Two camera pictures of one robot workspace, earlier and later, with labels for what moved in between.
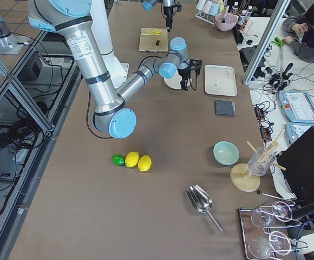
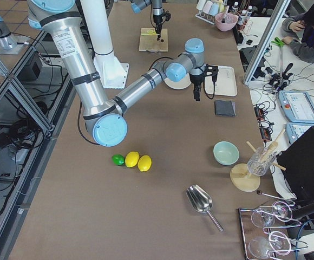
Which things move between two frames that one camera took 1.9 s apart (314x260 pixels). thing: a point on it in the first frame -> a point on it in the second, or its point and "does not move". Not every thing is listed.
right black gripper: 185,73 -> 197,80
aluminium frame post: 268,37 does not move
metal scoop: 201,201 does not move
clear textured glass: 260,162 does not move
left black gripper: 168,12 -> 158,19
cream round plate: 175,82 does not move
